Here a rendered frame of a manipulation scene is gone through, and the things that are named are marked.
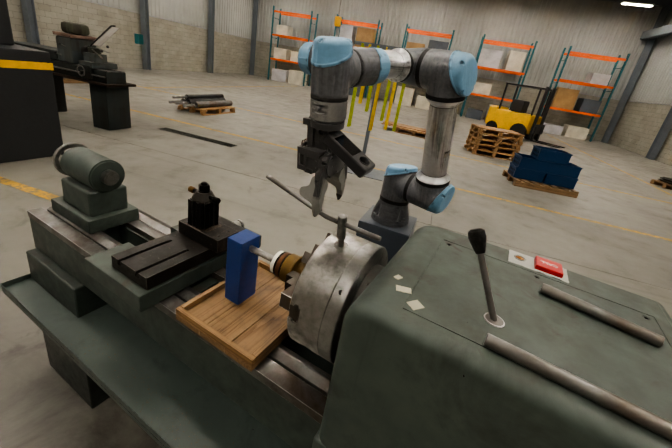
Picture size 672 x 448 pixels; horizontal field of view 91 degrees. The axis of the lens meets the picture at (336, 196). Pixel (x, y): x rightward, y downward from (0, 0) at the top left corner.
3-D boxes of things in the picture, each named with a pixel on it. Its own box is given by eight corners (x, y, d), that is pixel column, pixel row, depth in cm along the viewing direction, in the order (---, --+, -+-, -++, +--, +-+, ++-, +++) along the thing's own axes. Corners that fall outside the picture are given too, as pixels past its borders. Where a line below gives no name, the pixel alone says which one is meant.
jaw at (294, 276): (327, 285, 86) (301, 306, 76) (324, 301, 87) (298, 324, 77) (293, 268, 91) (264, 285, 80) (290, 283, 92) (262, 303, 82)
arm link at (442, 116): (418, 194, 131) (438, 44, 102) (453, 208, 122) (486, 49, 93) (401, 206, 124) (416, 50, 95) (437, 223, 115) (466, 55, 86)
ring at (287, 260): (317, 255, 95) (292, 243, 99) (298, 269, 87) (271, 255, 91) (313, 282, 98) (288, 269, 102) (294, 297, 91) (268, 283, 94)
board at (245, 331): (323, 301, 116) (324, 292, 115) (251, 372, 86) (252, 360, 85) (258, 267, 129) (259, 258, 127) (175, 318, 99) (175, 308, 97)
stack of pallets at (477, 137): (505, 154, 985) (513, 130, 959) (516, 162, 905) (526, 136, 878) (463, 147, 990) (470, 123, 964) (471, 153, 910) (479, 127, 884)
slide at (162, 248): (248, 239, 135) (249, 230, 133) (146, 290, 99) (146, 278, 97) (217, 224, 142) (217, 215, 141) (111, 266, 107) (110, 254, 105)
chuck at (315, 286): (369, 301, 107) (383, 221, 91) (315, 382, 83) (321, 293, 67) (345, 289, 111) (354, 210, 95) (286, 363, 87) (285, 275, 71)
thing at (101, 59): (7, 107, 599) (-14, 2, 538) (60, 104, 681) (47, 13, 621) (105, 133, 547) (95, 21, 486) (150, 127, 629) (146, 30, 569)
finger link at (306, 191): (298, 209, 76) (309, 171, 75) (319, 218, 74) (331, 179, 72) (290, 210, 73) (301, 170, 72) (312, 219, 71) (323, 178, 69)
